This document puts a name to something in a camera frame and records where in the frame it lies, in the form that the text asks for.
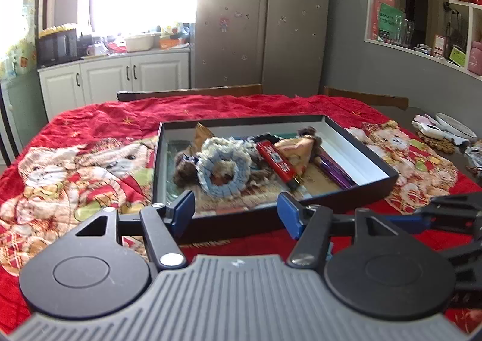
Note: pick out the purple pen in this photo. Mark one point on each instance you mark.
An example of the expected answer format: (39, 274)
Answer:
(337, 173)

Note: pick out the clear glass jar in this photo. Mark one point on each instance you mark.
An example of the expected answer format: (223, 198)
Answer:
(406, 32)

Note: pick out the blue crochet scrunchie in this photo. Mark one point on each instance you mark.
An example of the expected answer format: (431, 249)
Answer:
(226, 190)

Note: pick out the white mug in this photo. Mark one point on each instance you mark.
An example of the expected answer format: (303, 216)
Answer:
(93, 50)

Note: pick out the gold triangular snack packet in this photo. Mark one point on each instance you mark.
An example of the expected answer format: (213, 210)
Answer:
(203, 134)
(297, 151)

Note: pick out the pink canister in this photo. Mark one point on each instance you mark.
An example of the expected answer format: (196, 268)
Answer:
(475, 59)

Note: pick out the silver foil packet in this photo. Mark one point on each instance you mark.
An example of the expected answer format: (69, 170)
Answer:
(474, 156)

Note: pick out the yellow white flower ornament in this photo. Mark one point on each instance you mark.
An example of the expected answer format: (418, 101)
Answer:
(171, 29)

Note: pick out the black framed glass door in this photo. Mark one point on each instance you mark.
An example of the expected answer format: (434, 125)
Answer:
(22, 25)

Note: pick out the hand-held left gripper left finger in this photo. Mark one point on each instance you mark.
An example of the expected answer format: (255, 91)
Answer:
(183, 211)

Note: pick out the woven brown trivet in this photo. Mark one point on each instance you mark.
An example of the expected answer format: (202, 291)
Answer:
(444, 145)

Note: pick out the black scrunchie white trim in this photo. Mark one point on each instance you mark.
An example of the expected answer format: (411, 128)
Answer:
(263, 136)

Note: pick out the black cardboard box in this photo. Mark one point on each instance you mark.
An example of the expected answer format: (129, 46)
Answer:
(233, 226)

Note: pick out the fuzzy brown scrunchie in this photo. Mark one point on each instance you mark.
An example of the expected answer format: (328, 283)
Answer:
(182, 175)
(308, 133)

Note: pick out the black microwave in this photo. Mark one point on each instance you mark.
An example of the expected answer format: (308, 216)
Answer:
(56, 49)

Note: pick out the silver refrigerator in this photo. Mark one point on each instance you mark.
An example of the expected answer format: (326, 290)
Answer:
(263, 25)

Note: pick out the red printed blanket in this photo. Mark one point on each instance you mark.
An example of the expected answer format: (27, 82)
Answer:
(94, 115)

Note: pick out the red paper bag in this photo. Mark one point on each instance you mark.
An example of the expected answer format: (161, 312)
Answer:
(375, 13)

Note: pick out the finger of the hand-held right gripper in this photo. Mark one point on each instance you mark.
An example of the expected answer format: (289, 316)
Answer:
(452, 203)
(406, 222)

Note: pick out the small green card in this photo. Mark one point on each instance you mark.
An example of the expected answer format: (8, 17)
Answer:
(458, 55)

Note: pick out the cream crochet scrunchie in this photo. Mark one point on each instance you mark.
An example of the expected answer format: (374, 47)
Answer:
(222, 145)

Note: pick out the red lighter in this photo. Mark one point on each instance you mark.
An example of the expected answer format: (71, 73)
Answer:
(276, 162)

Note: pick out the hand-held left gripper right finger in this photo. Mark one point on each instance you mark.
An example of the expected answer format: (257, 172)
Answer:
(289, 213)

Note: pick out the cream plastic basin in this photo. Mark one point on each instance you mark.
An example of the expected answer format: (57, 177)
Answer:
(139, 43)

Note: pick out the small red frame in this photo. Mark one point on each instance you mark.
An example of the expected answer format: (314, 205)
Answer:
(439, 45)

